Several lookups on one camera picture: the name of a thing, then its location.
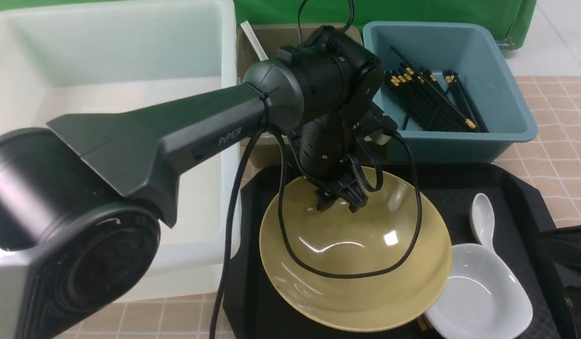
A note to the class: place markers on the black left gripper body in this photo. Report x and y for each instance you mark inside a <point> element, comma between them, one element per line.
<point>330,150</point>

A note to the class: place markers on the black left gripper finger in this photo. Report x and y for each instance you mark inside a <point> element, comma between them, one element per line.
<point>355,196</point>
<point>326,199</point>

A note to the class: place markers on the yellow noodle bowl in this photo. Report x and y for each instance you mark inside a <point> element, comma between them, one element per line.
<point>341,242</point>

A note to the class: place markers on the white ceramic soup spoon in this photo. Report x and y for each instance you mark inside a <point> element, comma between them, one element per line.
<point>482,221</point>

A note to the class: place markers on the white square dish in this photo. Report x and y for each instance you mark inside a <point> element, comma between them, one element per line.
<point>482,298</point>

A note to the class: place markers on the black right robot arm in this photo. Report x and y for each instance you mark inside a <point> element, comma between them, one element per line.
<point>566,263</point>

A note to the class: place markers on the pile of black chopsticks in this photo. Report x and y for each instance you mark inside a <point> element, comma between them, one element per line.
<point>432,103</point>

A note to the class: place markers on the olive plastic spoon bin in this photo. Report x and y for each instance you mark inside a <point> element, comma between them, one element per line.
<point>271,37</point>

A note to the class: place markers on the blue plastic chopstick bin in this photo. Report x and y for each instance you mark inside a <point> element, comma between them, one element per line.
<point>470,51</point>

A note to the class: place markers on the green backdrop cloth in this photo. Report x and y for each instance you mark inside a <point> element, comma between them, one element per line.
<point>505,19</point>

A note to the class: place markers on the large white plastic tub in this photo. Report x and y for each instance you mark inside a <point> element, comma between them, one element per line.
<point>118,56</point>

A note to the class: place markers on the white spoon handle upright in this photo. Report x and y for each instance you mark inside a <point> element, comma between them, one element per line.
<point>253,40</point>

